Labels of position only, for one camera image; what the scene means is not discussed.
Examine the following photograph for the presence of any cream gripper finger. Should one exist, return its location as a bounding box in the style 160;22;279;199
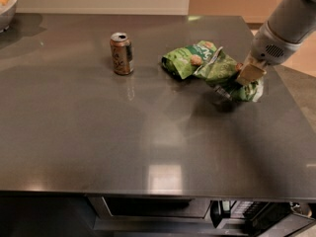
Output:
236;53;267;86

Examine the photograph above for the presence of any green jalapeno chip bag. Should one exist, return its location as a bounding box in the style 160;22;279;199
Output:
194;47;264;102

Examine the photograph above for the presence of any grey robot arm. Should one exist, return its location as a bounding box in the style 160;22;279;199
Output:
236;0;316;85

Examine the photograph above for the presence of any green rice chip bag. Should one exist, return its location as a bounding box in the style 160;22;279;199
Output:
161;40;217;80

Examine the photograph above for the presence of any brown soda can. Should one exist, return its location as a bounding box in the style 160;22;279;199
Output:
110;33;133;75

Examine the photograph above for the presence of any microwave oven under counter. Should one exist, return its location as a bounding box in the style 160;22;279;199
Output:
89;196;315;237

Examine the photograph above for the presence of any metal fruit bowl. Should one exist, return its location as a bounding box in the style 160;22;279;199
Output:
0;0;18;33

